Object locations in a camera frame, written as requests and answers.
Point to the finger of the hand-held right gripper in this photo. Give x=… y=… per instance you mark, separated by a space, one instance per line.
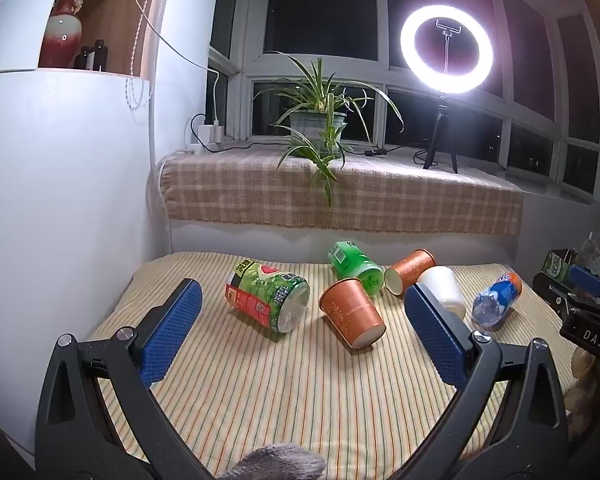
x=586 y=280

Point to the white window frame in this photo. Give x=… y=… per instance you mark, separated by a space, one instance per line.
x=240 y=60

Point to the grey plant pot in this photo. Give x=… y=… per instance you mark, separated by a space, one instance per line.
x=305 y=127

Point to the white paper cup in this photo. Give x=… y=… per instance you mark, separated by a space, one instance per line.
x=442 y=282

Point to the spider plant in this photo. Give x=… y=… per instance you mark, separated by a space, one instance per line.
x=320 y=90

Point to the red white vase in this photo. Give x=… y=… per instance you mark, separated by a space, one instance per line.
x=62 y=35

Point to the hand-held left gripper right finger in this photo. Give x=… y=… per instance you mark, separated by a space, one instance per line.
x=437 y=340

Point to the beige lumpy object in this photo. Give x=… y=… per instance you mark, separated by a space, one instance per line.
x=580 y=385

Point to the checked beige cloth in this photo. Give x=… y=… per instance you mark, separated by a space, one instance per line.
x=240 y=190

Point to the orange paper cup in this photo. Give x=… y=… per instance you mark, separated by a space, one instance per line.
x=410 y=269
x=347 y=310

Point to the black tripod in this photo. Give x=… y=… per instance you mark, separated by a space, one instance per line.
x=439 y=127

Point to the white shelf cabinet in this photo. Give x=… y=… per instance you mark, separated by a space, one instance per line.
x=55 y=185

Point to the blue plastic bottle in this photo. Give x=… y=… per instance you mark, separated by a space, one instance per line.
x=500 y=295

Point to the green red noodle cup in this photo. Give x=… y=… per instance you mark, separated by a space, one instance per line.
x=260 y=295

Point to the green box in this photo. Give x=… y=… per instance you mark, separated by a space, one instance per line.
x=557 y=266

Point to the striped yellow mat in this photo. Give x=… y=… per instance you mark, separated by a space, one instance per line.
x=280 y=385

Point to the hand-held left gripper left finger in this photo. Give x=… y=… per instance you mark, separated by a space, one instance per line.
x=172 y=332

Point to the green plastic bottle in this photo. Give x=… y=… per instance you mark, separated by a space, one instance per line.
x=352 y=260

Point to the grey fuzzy cloth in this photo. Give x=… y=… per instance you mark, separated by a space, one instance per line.
x=280 y=462

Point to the white charger plug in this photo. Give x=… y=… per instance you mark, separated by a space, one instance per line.
x=210 y=132

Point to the dark small bottle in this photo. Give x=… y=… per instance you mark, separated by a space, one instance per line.
x=100 y=55
x=83 y=59

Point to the white power strip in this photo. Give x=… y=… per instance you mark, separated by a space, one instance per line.
x=186 y=150

